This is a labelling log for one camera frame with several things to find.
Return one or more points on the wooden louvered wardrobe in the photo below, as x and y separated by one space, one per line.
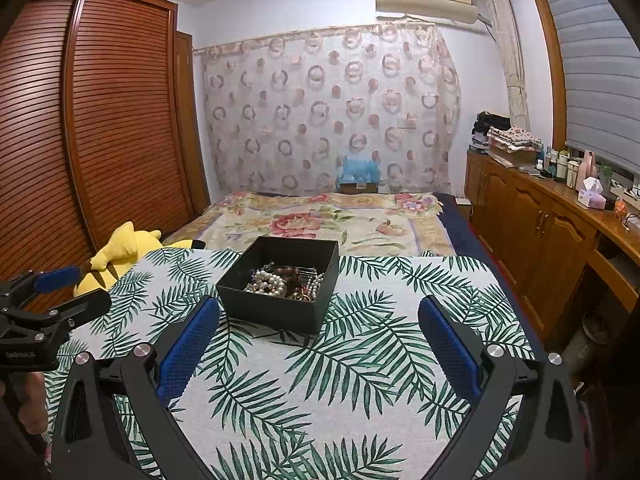
115 110

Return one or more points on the floral blanket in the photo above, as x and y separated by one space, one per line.
310 222

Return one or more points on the yellow plush toy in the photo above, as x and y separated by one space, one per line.
120 250

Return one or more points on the dark folded clothes stack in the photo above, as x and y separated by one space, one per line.
490 120

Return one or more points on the grey window blind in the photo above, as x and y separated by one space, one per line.
600 85

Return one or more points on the group of bottles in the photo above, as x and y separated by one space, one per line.
562 165

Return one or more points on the beige side curtain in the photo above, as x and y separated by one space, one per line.
515 70

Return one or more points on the folded floral cloth stack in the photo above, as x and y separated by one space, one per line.
515 137

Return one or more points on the wooden cabinet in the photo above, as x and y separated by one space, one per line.
540 230

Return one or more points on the black box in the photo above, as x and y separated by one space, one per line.
280 315

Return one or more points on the cardboard box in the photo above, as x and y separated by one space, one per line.
357 188

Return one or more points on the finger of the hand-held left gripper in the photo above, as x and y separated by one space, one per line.
57 279
85 305

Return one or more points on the pink bottle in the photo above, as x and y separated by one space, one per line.
588 165

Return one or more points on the person's left hand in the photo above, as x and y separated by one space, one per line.
35 405

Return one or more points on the leaf print tablecloth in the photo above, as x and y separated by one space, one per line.
350 385

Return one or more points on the blue plastic bag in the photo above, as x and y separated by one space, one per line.
357 167

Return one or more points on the pink tissue box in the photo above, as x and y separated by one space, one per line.
592 197

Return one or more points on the dark blue bed sheet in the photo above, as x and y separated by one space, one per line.
470 230

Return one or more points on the wooden window frame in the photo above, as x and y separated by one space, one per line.
550 60

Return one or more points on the white power strip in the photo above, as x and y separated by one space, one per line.
625 191

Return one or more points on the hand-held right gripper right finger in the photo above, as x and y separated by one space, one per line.
450 350

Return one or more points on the circle patterned curtain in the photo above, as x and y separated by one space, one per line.
300 110

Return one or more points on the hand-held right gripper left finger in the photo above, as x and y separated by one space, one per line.
190 355

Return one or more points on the person's dark clothing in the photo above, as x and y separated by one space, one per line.
15 455

